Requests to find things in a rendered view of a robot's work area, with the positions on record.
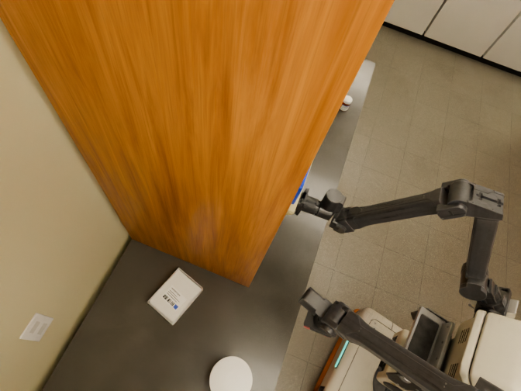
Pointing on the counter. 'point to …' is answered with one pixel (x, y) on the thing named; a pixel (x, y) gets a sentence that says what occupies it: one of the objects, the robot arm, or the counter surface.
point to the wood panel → (198, 108)
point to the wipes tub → (231, 375)
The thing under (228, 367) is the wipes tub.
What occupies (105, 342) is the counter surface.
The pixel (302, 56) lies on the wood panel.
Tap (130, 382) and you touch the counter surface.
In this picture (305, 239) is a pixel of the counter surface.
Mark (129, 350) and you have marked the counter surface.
